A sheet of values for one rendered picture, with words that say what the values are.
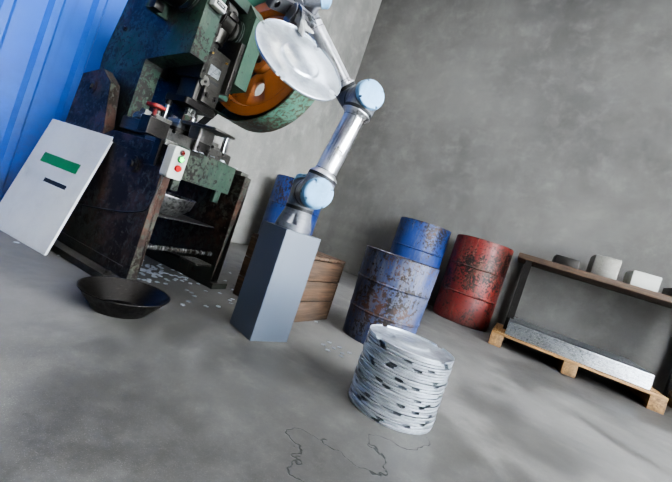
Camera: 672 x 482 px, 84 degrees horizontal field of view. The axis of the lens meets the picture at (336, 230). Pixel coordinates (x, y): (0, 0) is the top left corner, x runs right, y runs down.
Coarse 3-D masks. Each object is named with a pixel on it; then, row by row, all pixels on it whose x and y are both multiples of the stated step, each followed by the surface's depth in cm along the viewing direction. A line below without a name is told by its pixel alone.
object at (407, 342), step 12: (384, 336) 122; (396, 336) 125; (408, 336) 134; (420, 336) 138; (396, 348) 112; (408, 348) 117; (420, 348) 120; (432, 348) 128; (432, 360) 111; (444, 360) 117
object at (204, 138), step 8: (184, 120) 182; (192, 128) 182; (200, 128) 180; (208, 128) 175; (216, 128) 173; (192, 136) 181; (200, 136) 180; (208, 136) 184; (224, 136) 183; (232, 136) 182; (192, 144) 180; (200, 144) 182; (208, 144) 186; (208, 152) 186
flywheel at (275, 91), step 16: (272, 16) 226; (256, 64) 221; (256, 80) 224; (272, 80) 219; (240, 96) 228; (256, 96) 222; (272, 96) 217; (288, 96) 208; (240, 112) 221; (256, 112) 216
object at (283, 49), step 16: (256, 32) 100; (272, 32) 106; (288, 32) 111; (304, 32) 116; (272, 48) 102; (288, 48) 106; (304, 48) 113; (272, 64) 99; (288, 64) 103; (304, 64) 108; (320, 64) 114; (288, 80) 100; (304, 80) 105; (320, 80) 110; (336, 80) 116; (320, 96) 106
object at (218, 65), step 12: (216, 60) 187; (228, 60) 193; (216, 72) 189; (180, 84) 187; (192, 84) 183; (204, 84) 184; (216, 84) 191; (192, 96) 182; (204, 96) 183; (216, 96) 190
